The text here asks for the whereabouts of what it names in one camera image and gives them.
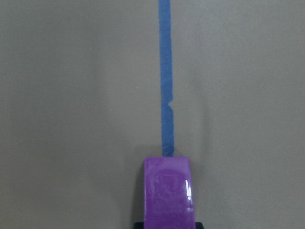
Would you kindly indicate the purple trapezoid block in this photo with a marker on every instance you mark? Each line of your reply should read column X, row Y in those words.
column 168, row 200

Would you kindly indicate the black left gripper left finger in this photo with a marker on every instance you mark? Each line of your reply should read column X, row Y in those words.
column 138, row 225

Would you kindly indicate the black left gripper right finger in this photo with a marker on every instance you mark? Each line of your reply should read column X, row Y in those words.
column 199, row 225

